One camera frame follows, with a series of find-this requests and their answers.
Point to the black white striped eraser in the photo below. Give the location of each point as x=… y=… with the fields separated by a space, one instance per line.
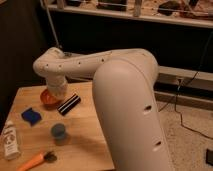
x=64 y=108

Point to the orange handled brush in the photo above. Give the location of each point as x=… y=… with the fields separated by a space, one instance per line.
x=38 y=159

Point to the metal pole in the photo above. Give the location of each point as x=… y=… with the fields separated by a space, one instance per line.
x=58 y=45

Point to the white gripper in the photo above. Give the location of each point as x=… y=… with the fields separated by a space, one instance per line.
x=57 y=88

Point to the white glue bottle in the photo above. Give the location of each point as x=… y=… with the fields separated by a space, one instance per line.
x=11 y=147

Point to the cluttered white shelf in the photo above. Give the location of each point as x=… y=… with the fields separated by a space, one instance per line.
x=195 y=13

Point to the small blue cup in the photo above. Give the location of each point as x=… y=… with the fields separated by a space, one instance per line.
x=58 y=131

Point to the black box on floor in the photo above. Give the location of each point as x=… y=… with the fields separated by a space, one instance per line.
x=209 y=157

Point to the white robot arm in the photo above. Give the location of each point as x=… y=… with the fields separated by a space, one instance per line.
x=123 y=94

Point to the orange bowl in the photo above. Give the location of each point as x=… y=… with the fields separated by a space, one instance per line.
x=48 y=99

